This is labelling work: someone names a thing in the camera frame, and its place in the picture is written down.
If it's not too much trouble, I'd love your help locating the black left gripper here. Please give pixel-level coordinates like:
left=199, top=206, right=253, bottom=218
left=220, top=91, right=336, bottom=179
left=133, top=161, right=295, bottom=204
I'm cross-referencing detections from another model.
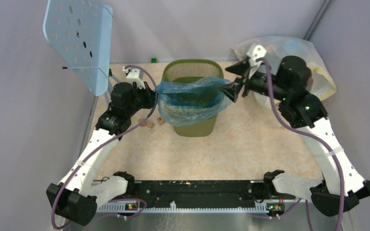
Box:
left=126, top=81, right=160, bottom=116

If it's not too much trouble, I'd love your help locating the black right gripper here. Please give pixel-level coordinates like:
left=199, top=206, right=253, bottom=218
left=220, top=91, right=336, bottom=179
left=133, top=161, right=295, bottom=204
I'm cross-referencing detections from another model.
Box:
left=214, top=60, right=288, bottom=103

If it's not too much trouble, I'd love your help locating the blue plastic trash bag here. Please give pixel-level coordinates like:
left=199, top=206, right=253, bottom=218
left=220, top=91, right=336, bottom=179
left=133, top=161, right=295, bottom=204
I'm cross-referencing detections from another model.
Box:
left=157, top=77, right=232, bottom=127

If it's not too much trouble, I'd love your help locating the green ribbed trash bin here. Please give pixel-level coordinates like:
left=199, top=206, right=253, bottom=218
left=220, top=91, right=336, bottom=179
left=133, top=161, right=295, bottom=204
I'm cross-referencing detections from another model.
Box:
left=161, top=59, right=225, bottom=137

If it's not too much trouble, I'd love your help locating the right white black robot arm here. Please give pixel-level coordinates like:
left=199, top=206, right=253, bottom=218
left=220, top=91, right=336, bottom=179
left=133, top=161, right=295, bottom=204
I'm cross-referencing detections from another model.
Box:
left=219, top=55, right=370, bottom=217

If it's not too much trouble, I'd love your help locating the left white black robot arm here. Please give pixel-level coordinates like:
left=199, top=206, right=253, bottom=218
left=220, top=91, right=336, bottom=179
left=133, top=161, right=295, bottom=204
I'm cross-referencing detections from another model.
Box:
left=46, top=82, right=158, bottom=230

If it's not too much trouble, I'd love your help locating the ridged wooden block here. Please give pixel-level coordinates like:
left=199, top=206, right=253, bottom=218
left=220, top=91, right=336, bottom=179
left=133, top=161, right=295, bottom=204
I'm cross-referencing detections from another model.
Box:
left=138, top=119, right=146, bottom=127

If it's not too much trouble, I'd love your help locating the plain wooden block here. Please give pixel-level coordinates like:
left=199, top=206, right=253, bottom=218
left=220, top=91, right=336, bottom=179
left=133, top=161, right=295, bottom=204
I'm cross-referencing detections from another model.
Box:
left=145, top=121, right=155, bottom=129

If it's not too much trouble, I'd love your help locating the large translucent yellow bag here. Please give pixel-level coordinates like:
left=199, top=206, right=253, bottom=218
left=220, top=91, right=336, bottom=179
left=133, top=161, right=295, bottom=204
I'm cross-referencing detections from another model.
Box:
left=231, top=36, right=337, bottom=101

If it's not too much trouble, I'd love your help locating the light blue perforated stand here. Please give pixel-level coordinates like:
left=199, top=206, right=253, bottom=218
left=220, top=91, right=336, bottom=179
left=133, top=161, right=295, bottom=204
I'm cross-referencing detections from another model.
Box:
left=43, top=0, right=114, bottom=98

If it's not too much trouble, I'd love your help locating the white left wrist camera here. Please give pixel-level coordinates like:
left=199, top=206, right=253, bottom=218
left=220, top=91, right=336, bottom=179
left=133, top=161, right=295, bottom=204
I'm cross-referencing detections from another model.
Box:
left=123, top=68, right=145, bottom=89

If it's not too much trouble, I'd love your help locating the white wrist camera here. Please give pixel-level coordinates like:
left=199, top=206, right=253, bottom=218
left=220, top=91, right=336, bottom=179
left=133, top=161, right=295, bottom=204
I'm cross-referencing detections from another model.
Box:
left=246, top=43, right=267, bottom=79
left=123, top=68, right=145, bottom=89

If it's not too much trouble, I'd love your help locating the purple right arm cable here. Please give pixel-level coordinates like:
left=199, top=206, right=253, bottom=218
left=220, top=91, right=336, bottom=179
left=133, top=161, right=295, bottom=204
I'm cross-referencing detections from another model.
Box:
left=256, top=57, right=345, bottom=231

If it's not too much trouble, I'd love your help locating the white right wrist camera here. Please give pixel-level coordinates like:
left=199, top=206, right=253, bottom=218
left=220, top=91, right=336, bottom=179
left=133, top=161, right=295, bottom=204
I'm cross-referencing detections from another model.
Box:
left=246, top=43, right=267, bottom=79

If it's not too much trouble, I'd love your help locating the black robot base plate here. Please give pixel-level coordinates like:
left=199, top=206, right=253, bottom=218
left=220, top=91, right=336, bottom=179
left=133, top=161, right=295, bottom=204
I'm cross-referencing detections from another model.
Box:
left=118, top=180, right=279, bottom=209

